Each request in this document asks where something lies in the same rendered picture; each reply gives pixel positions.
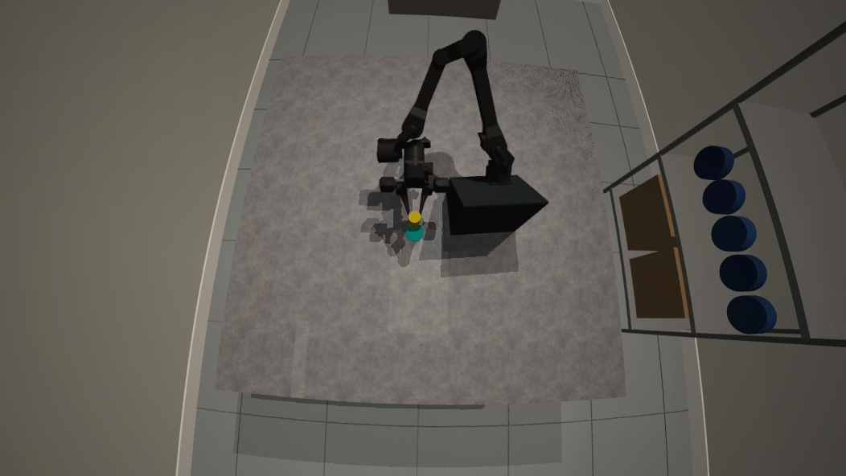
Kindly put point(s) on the yellow cylinder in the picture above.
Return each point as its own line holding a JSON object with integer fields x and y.
{"x": 414, "y": 219}

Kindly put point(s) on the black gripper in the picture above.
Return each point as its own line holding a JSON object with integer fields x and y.
{"x": 439, "y": 185}

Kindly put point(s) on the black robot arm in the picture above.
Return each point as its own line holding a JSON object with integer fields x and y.
{"x": 473, "y": 49}

